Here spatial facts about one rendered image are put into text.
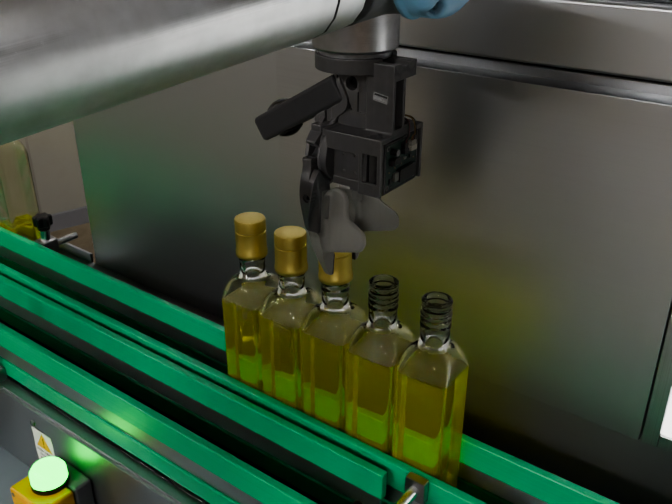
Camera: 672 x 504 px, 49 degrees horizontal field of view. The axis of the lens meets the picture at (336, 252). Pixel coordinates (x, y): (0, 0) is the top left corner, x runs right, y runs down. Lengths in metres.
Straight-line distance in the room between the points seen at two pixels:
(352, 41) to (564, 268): 0.31
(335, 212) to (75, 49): 0.39
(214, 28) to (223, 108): 0.64
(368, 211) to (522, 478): 0.31
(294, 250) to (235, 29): 0.42
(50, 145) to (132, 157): 2.46
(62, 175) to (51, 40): 3.37
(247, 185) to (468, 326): 0.37
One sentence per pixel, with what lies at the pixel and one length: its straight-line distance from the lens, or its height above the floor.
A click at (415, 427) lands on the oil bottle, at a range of 0.74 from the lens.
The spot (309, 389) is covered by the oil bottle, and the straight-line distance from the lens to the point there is 0.81.
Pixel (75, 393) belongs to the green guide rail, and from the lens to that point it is 0.97.
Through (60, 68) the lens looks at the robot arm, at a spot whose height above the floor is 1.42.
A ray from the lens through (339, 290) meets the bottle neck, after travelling 0.74.
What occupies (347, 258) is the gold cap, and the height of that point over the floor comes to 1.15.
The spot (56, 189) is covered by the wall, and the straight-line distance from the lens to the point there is 3.71.
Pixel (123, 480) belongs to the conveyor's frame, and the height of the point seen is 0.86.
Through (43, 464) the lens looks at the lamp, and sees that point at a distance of 0.99.
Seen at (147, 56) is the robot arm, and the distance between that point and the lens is 0.35.
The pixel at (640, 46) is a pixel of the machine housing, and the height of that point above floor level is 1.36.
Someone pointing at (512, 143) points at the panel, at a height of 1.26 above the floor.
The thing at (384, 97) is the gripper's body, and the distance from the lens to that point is 0.63.
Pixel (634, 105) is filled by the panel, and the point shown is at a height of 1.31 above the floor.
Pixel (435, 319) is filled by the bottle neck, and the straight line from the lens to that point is 0.68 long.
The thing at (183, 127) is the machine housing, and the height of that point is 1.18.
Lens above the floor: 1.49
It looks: 27 degrees down
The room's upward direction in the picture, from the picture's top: straight up
